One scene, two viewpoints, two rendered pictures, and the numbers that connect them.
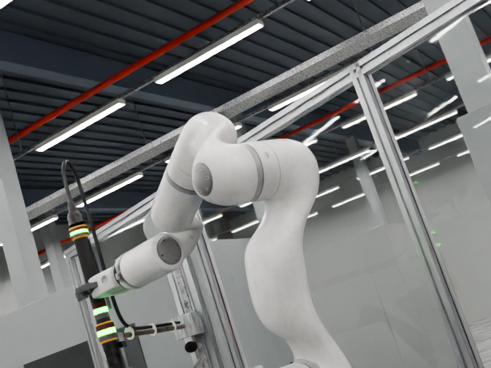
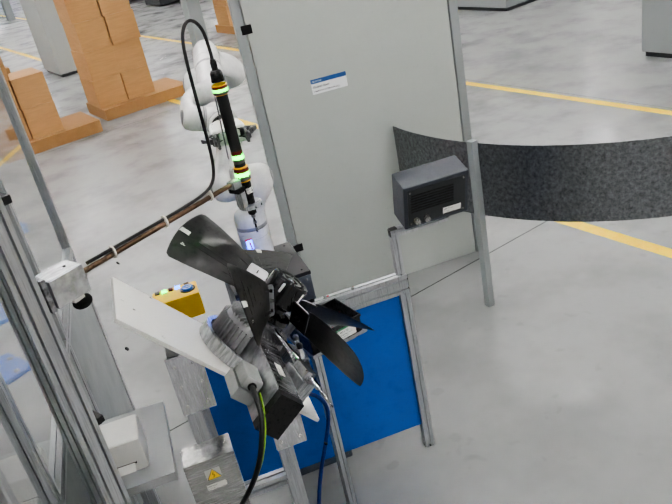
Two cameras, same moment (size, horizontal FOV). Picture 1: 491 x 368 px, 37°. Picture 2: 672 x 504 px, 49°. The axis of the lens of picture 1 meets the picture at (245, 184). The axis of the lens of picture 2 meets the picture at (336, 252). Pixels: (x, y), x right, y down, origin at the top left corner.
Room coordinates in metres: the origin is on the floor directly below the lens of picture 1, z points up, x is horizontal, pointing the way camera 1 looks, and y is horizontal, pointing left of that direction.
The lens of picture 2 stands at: (3.31, 1.69, 2.25)
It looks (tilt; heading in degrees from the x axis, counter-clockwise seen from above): 27 degrees down; 213
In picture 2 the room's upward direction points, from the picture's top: 12 degrees counter-clockwise
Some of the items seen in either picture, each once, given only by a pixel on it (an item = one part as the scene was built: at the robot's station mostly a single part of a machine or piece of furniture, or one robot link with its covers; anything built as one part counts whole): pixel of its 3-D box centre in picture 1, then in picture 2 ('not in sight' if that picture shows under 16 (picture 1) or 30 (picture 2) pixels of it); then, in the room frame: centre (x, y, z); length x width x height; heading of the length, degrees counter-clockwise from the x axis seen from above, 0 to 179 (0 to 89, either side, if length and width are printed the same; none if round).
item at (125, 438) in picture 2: not in sight; (114, 452); (2.29, 0.14, 0.91); 0.17 x 0.16 x 0.11; 135
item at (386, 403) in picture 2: not in sight; (316, 394); (1.42, 0.23, 0.45); 0.82 x 0.01 x 0.66; 135
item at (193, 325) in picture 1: (188, 326); (59, 285); (2.36, 0.31, 1.54); 0.10 x 0.07 x 0.08; 170
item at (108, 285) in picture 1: (118, 278); (226, 130); (1.67, 0.34, 1.65); 0.11 x 0.10 x 0.07; 45
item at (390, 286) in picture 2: not in sight; (296, 317); (1.42, 0.23, 0.82); 0.90 x 0.04 x 0.08; 135
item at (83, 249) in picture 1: (92, 280); (231, 130); (1.74, 0.42, 1.68); 0.03 x 0.03 x 0.21
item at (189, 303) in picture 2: not in sight; (179, 305); (1.70, -0.05, 1.02); 0.16 x 0.10 x 0.11; 135
